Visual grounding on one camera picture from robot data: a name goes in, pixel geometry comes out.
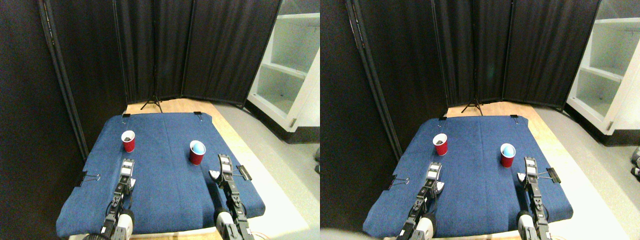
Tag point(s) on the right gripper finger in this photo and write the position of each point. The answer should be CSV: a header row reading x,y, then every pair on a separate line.
x,y
225,165
530,167
215,175
523,177

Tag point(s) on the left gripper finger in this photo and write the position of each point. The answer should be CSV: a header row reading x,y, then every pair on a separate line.
x,y
441,186
435,171
128,168
133,184

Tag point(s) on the red cup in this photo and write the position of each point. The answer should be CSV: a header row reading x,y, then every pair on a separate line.
x,y
441,149
507,161
129,145
196,159

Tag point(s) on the blue ball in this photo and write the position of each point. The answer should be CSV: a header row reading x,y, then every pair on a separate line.
x,y
509,150
198,147

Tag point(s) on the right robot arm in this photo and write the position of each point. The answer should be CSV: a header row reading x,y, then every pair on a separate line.
x,y
235,210
537,209

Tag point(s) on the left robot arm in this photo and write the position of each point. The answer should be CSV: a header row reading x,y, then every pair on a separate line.
x,y
115,206
418,206

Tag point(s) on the dark blue cloth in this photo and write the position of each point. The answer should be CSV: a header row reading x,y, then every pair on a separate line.
x,y
165,192
480,195

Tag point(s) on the black curtain stand foot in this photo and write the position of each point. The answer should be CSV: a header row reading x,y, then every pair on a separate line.
x,y
473,102
153,100

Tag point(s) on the black curtain stand pole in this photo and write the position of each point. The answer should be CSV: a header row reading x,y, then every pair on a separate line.
x,y
374,77
64,77

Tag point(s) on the white shelf unit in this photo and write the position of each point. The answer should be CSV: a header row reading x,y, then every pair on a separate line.
x,y
285,70
602,74

